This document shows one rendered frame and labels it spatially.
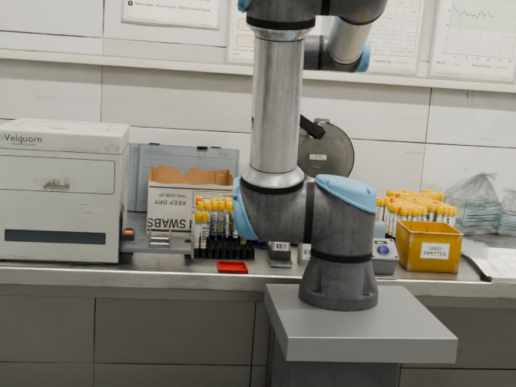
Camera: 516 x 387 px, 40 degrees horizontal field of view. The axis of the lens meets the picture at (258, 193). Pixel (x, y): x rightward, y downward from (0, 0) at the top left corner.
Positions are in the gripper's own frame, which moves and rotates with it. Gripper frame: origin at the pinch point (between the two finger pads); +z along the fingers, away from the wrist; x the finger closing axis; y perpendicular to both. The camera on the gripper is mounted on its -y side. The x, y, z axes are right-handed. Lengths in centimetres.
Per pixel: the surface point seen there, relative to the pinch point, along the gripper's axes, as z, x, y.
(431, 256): 16.7, 3.5, -37.1
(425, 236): 11.6, 3.4, -34.8
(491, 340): 62, -59, -85
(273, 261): 19.3, 4.1, 1.7
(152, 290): 25.9, 8.8, 29.8
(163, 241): 16.3, 0.9, 27.9
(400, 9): -46, -56, -40
